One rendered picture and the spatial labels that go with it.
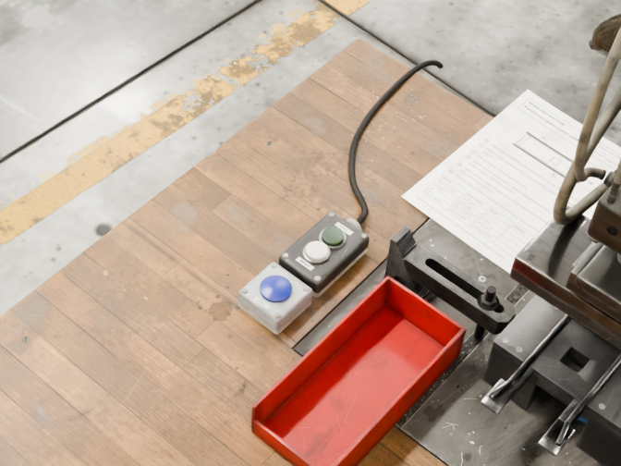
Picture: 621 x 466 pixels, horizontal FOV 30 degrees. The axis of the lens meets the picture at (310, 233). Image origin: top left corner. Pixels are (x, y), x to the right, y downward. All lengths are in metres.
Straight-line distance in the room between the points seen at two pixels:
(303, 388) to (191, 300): 0.19
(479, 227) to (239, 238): 0.32
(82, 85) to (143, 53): 0.19
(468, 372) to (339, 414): 0.17
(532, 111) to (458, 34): 1.50
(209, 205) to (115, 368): 0.28
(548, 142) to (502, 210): 0.15
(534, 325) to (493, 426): 0.13
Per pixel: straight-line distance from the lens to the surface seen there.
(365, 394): 1.40
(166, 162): 2.84
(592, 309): 1.23
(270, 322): 1.43
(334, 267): 1.47
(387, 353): 1.43
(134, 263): 1.51
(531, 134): 1.71
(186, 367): 1.42
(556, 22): 3.33
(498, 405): 1.32
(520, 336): 1.38
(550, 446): 1.31
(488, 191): 1.62
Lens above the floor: 2.10
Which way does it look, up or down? 51 degrees down
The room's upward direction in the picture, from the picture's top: 4 degrees clockwise
